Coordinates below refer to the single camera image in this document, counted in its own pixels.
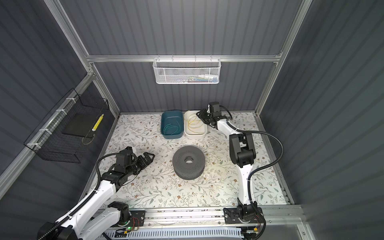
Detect yellow cable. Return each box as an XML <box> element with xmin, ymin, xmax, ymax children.
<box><xmin>186</xmin><ymin>115</ymin><xmax>205</xmax><ymax>135</ymax></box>

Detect teal plastic tray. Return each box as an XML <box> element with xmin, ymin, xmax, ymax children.
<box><xmin>161</xmin><ymin>110</ymin><xmax>184</xmax><ymax>140</ymax></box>

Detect items in white basket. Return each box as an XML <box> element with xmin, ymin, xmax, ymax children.
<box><xmin>176</xmin><ymin>75</ymin><xmax>220</xmax><ymax>84</ymax></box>

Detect grey foam spool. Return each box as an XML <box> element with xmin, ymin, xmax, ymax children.
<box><xmin>172</xmin><ymin>146</ymin><xmax>206</xmax><ymax>181</ymax></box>

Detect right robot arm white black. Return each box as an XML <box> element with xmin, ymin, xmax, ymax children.
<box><xmin>196</xmin><ymin>102</ymin><xmax>284</xmax><ymax>224</ymax></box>

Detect white wire wall basket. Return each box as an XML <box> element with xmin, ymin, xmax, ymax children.
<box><xmin>153</xmin><ymin>59</ymin><xmax>222</xmax><ymax>85</ymax></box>

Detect black wire wall basket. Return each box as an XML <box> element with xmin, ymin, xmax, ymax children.
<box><xmin>24</xmin><ymin>91</ymin><xmax>110</xmax><ymax>164</ymax></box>

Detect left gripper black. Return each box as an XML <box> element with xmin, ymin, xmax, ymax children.
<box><xmin>126</xmin><ymin>151</ymin><xmax>154</xmax><ymax>178</ymax></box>

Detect green cable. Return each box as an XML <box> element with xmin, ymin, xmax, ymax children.
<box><xmin>163</xmin><ymin>122</ymin><xmax>183</xmax><ymax>136</ymax></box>

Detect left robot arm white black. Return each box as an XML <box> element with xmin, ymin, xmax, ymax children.
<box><xmin>37</xmin><ymin>147</ymin><xmax>155</xmax><ymax>240</ymax></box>

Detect white vented cover strip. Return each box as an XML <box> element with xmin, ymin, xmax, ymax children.
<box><xmin>105</xmin><ymin>227</ymin><xmax>243</xmax><ymax>240</ymax></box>

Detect white plastic tray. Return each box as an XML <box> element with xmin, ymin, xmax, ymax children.
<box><xmin>184</xmin><ymin>111</ymin><xmax>208</xmax><ymax>140</ymax></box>

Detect black flat pad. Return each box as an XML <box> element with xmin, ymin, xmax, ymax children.
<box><xmin>62</xmin><ymin>114</ymin><xmax>96</xmax><ymax>139</ymax></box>

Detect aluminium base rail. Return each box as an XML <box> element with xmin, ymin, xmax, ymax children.
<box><xmin>58</xmin><ymin>205</ymin><xmax>307</xmax><ymax>232</ymax></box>

